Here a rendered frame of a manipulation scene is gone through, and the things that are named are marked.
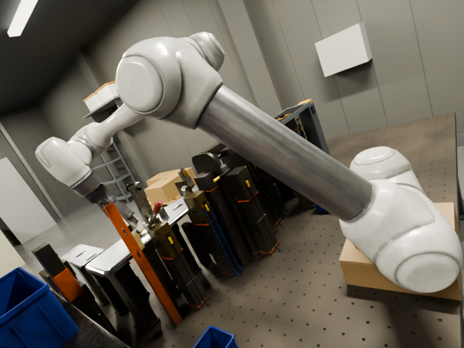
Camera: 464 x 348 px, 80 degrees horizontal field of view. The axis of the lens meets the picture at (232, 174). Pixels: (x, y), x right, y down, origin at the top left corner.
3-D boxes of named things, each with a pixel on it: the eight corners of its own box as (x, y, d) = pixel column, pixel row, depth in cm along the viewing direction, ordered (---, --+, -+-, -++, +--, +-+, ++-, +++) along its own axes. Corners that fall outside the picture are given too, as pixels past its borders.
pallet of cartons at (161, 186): (204, 186, 498) (195, 165, 487) (174, 210, 444) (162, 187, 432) (168, 190, 574) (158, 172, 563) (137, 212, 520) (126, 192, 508)
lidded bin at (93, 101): (116, 101, 525) (109, 88, 519) (99, 106, 500) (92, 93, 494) (105, 107, 554) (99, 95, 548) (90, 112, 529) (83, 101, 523)
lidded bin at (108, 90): (130, 92, 489) (123, 78, 482) (113, 97, 464) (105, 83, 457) (119, 99, 518) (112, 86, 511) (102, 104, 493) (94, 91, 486)
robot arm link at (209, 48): (159, 61, 76) (134, 66, 64) (210, 17, 69) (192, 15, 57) (188, 101, 80) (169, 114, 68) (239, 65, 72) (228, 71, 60)
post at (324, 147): (325, 176, 163) (301, 105, 151) (337, 175, 157) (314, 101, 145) (320, 182, 158) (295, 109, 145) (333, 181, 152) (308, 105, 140)
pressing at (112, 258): (266, 134, 196) (266, 132, 195) (294, 127, 180) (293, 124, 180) (83, 268, 104) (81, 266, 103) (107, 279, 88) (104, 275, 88)
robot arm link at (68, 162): (81, 180, 89) (101, 159, 100) (41, 143, 82) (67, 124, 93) (61, 192, 93) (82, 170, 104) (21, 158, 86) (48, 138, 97)
